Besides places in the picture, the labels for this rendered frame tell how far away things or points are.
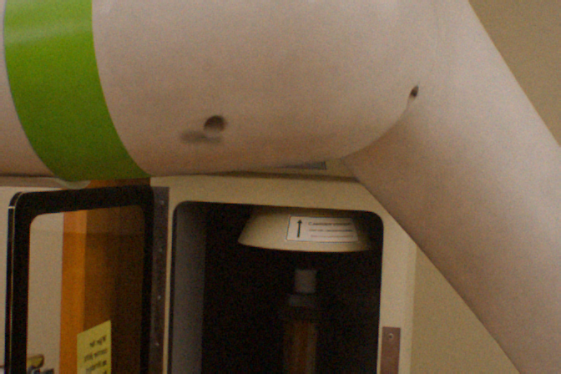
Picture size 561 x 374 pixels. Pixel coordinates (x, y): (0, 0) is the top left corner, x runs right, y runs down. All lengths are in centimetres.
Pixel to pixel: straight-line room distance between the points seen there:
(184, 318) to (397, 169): 84
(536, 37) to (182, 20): 131
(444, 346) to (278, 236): 49
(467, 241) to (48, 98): 25
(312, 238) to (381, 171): 73
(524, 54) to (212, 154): 128
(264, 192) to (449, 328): 53
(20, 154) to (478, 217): 25
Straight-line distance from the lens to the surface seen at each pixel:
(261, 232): 139
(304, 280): 143
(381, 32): 47
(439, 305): 177
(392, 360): 135
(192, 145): 49
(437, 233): 64
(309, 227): 137
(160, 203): 138
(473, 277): 64
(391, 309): 134
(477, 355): 178
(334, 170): 130
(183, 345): 145
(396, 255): 133
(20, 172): 54
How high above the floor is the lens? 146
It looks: 3 degrees down
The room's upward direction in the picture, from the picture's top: 2 degrees clockwise
